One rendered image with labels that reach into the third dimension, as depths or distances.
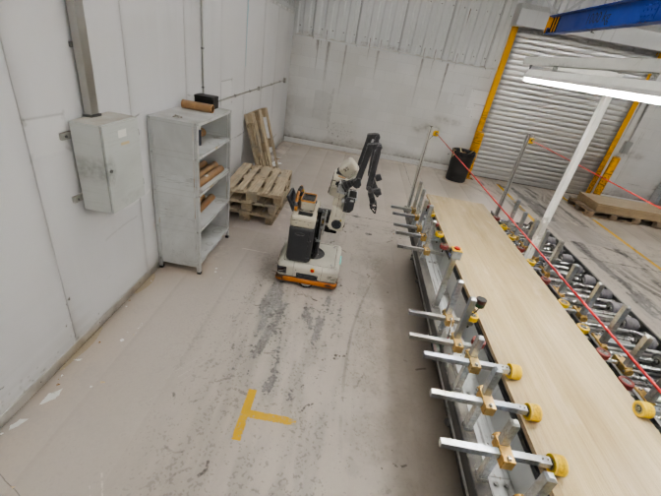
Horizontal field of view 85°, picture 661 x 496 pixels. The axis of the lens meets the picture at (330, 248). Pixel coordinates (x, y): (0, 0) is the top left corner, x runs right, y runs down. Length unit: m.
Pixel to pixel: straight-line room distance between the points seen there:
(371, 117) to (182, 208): 6.63
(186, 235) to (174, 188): 0.49
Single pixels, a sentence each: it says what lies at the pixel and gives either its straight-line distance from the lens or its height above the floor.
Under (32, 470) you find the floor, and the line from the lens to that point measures 2.88.
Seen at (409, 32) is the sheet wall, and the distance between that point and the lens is 9.52.
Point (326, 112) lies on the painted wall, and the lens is 9.57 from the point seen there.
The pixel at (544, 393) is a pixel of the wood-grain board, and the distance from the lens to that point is 2.33.
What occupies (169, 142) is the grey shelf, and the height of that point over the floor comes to 1.35.
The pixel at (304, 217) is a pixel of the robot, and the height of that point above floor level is 0.80.
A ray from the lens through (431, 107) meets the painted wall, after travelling 9.64.
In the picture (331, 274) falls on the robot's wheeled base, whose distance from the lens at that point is 3.77.
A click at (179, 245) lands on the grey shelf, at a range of 3.96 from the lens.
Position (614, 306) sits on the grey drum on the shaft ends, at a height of 0.84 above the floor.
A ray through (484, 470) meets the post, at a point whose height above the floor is 0.78.
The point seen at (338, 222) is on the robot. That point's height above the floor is 0.75.
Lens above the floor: 2.29
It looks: 29 degrees down
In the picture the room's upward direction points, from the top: 10 degrees clockwise
